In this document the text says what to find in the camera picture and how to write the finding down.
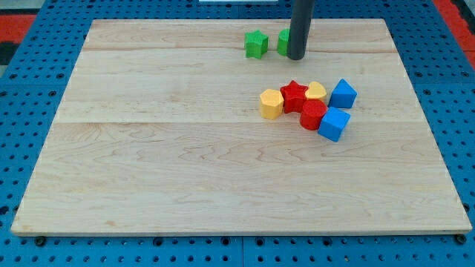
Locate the yellow hexagon block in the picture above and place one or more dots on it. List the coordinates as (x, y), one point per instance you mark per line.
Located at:
(271, 104)

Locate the red star block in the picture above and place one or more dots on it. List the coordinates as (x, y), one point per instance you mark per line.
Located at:
(294, 96)

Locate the green star block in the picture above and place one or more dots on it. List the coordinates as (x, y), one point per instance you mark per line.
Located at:
(255, 44)

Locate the light wooden board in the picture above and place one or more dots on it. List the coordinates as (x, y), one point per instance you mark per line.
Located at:
(158, 133)

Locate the red cylinder block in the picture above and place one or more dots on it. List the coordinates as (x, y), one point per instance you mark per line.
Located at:
(312, 113)

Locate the yellow heart block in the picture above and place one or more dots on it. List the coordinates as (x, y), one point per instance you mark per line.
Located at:
(315, 91)

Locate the blue cube block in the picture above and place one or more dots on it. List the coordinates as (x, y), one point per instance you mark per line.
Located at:
(333, 124)

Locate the green round block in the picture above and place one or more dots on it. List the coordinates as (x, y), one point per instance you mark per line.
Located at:
(283, 40)

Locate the blue triangle block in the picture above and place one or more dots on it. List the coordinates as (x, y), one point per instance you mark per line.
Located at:
(343, 95)

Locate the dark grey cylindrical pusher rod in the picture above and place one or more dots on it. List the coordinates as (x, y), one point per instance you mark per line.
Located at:
(302, 13)

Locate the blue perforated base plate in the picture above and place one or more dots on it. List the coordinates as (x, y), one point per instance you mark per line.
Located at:
(37, 74)

